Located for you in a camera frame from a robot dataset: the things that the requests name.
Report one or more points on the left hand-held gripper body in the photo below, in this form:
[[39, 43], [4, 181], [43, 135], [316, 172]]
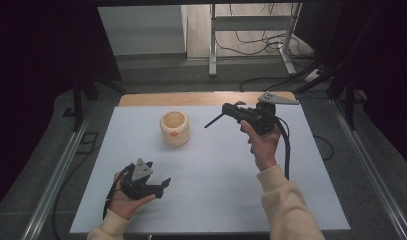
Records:
[[137, 190]]

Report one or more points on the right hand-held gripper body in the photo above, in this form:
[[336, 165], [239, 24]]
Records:
[[261, 118]]

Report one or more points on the black pen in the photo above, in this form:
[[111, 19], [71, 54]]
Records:
[[212, 123]]

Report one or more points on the cream ribbed cup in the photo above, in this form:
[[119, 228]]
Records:
[[175, 131]]

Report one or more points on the person's left hand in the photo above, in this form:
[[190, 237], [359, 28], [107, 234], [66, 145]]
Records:
[[124, 205]]

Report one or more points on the person's right hand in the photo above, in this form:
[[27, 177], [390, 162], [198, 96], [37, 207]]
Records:
[[264, 150]]

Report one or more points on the dark table grommet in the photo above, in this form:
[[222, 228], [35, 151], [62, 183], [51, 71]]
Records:
[[241, 103]]

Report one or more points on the white table sheet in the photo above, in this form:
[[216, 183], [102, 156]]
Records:
[[207, 200]]

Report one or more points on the white power strip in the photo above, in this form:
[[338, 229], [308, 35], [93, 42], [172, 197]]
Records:
[[312, 75]]

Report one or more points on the white metal stand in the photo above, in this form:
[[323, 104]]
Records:
[[251, 22]]

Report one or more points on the black stand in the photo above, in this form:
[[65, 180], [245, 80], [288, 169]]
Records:
[[78, 103], [349, 106]]

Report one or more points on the aluminium floor rail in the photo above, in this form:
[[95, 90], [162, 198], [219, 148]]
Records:
[[374, 173], [54, 186]]

